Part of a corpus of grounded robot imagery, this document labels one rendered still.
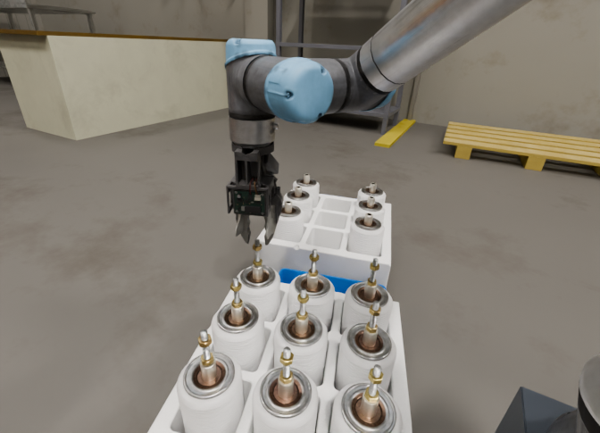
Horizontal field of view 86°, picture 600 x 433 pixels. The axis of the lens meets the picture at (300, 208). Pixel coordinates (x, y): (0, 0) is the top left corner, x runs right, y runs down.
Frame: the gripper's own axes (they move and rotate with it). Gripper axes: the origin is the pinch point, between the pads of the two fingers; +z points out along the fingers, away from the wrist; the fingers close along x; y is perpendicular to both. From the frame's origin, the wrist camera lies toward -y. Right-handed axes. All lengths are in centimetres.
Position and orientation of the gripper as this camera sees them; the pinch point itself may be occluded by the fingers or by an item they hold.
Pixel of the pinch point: (257, 236)
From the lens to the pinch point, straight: 66.1
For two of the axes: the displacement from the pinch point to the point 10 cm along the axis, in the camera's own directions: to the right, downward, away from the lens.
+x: 9.9, 0.8, -0.7
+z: -0.4, 8.9, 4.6
